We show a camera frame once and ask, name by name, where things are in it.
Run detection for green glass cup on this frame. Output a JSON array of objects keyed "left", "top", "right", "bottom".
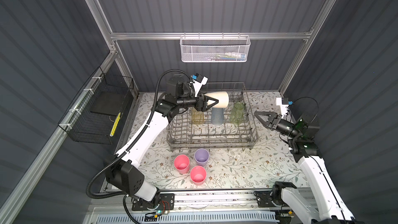
[{"left": 230, "top": 102, "right": 245, "bottom": 125}]

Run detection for blue translucent cup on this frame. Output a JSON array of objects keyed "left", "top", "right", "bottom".
[{"left": 210, "top": 107, "right": 224, "bottom": 125}]

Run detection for black wire wall basket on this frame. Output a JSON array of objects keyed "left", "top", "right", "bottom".
[{"left": 59, "top": 68, "right": 137, "bottom": 145}]

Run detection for black pad in basket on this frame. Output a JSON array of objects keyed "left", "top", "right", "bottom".
[{"left": 90, "top": 92, "right": 127, "bottom": 117}]

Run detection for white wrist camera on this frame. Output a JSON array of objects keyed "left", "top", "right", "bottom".
[
  {"left": 191, "top": 73, "right": 208, "bottom": 97},
  {"left": 276, "top": 97, "right": 293, "bottom": 117}
]

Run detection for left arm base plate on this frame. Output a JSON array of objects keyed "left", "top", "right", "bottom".
[{"left": 132, "top": 193, "right": 175, "bottom": 211}]

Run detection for purple plastic cup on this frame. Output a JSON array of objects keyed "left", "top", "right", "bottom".
[{"left": 194, "top": 148, "right": 210, "bottom": 167}]

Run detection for beige plastic cup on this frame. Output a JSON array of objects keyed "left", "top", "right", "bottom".
[{"left": 204, "top": 91, "right": 229, "bottom": 108}]

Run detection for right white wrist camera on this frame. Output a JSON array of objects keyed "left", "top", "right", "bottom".
[{"left": 276, "top": 97, "right": 293, "bottom": 117}]

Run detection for grey wire dish rack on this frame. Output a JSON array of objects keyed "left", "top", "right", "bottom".
[{"left": 166, "top": 82, "right": 259, "bottom": 150}]

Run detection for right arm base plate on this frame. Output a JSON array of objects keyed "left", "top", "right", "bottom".
[{"left": 254, "top": 190, "right": 275, "bottom": 208}]

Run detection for pink plastic cup front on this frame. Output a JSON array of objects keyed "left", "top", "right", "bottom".
[{"left": 190, "top": 166, "right": 207, "bottom": 185}]

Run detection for pink plastic cup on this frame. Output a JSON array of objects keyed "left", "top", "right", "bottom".
[
  {"left": 190, "top": 166, "right": 207, "bottom": 185},
  {"left": 174, "top": 155, "right": 190, "bottom": 174}
]

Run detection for floral table mat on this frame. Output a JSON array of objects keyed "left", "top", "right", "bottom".
[{"left": 124, "top": 91, "right": 308, "bottom": 190}]

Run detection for white mesh wall basket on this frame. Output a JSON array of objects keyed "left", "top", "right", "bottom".
[{"left": 179, "top": 35, "right": 251, "bottom": 63}]

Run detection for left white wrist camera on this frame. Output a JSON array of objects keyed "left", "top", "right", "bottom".
[{"left": 191, "top": 73, "right": 208, "bottom": 97}]

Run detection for tubes in white basket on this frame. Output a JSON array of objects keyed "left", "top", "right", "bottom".
[{"left": 205, "top": 52, "right": 247, "bottom": 62}]

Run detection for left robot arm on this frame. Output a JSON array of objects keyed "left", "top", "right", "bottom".
[{"left": 86, "top": 69, "right": 229, "bottom": 204}]

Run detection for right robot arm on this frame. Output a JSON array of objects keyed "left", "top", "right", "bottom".
[{"left": 254, "top": 97, "right": 358, "bottom": 224}]

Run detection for yellow glass cup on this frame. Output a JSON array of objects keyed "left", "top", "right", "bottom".
[{"left": 192, "top": 108, "right": 205, "bottom": 125}]

